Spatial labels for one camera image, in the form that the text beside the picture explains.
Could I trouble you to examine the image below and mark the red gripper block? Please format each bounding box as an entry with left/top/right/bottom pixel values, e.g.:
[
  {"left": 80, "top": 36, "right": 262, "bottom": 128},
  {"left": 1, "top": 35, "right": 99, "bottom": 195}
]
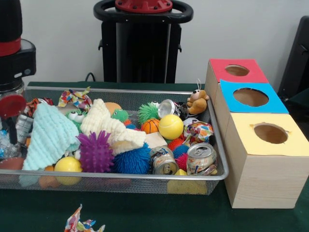
[{"left": 0, "top": 93, "right": 28, "bottom": 145}]

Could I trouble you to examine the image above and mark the crinkled clear plastic wrapper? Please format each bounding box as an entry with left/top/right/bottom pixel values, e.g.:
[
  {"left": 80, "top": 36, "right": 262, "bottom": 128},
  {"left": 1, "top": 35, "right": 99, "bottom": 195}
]
[{"left": 0, "top": 130, "right": 21, "bottom": 160}]

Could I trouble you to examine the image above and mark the mint green knitted cloth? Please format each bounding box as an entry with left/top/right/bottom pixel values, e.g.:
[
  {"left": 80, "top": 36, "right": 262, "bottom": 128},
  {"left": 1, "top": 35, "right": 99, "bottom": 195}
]
[{"left": 22, "top": 102, "right": 81, "bottom": 171}]

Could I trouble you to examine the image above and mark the colourful polka dot cloth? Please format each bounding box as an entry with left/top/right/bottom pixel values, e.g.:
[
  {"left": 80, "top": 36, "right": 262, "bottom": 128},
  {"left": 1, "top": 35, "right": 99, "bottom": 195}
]
[{"left": 58, "top": 88, "right": 92, "bottom": 111}]

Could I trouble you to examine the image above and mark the purple spiky ball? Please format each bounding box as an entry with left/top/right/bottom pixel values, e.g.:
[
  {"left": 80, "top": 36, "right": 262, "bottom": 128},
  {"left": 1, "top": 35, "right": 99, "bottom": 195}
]
[{"left": 77, "top": 129, "right": 115, "bottom": 173}]

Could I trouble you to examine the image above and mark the cream knitted cloth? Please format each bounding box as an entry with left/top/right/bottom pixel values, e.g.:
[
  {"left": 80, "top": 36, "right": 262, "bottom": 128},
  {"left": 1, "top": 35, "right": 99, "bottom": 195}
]
[{"left": 81, "top": 99, "right": 147, "bottom": 156}]

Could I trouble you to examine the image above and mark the colourful patchwork cloth scrap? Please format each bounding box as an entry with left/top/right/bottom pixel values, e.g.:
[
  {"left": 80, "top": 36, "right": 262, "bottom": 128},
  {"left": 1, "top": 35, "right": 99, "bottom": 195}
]
[{"left": 64, "top": 204, "right": 106, "bottom": 232}]

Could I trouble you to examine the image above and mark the clear mesh bin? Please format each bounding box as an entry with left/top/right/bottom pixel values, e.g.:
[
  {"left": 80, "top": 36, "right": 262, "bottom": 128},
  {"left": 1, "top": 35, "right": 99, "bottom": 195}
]
[{"left": 0, "top": 86, "right": 230, "bottom": 195}]

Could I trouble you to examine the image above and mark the wooden box with three holes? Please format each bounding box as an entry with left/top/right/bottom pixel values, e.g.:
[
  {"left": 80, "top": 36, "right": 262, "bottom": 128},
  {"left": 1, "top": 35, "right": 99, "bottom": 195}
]
[{"left": 204, "top": 58, "right": 309, "bottom": 209}]

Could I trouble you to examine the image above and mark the grey plastic toy robot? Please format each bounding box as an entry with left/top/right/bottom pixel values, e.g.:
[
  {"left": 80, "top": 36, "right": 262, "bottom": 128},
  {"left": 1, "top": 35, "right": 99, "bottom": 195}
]
[{"left": 16, "top": 115, "right": 34, "bottom": 145}]

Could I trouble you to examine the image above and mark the small brown football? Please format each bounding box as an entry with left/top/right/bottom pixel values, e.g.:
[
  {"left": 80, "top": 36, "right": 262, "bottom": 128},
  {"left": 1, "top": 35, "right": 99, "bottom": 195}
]
[{"left": 0, "top": 157, "right": 24, "bottom": 171}]

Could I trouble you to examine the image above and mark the green fuzzy toy with eyes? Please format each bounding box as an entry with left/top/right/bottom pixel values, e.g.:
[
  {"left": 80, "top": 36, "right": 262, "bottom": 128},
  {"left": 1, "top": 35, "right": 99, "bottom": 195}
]
[
  {"left": 67, "top": 110, "right": 87, "bottom": 129},
  {"left": 139, "top": 102, "right": 161, "bottom": 124}
]

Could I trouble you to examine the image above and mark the plain yellow ball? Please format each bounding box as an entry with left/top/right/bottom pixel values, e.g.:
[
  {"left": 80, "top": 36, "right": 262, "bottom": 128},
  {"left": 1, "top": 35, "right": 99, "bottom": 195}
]
[{"left": 54, "top": 156, "right": 84, "bottom": 186}]

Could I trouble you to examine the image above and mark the small orange basketball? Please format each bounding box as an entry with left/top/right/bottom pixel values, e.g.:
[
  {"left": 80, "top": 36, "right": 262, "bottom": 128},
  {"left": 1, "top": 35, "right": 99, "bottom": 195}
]
[{"left": 141, "top": 118, "right": 161, "bottom": 135}]

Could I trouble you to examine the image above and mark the dark green table cloth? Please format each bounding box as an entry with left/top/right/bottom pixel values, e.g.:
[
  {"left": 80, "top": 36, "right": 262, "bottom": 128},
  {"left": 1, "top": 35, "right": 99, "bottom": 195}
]
[{"left": 0, "top": 81, "right": 309, "bottom": 232}]

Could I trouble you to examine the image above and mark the yellow tennis ball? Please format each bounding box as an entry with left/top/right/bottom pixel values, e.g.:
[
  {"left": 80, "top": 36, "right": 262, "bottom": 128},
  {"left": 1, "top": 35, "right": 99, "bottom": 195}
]
[{"left": 158, "top": 114, "right": 185, "bottom": 140}]

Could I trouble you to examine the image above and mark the silver drink can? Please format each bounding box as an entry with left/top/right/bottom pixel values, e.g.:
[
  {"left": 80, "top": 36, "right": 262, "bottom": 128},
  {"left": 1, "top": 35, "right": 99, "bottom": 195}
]
[{"left": 187, "top": 143, "right": 218, "bottom": 175}]

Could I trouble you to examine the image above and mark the black office chair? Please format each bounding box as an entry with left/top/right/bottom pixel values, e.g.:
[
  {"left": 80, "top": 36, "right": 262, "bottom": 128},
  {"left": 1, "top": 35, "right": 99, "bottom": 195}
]
[{"left": 278, "top": 16, "right": 309, "bottom": 109}]

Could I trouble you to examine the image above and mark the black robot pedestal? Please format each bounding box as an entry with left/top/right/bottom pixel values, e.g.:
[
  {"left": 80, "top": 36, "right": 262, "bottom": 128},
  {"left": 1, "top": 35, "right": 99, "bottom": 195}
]
[{"left": 94, "top": 0, "right": 194, "bottom": 84}]

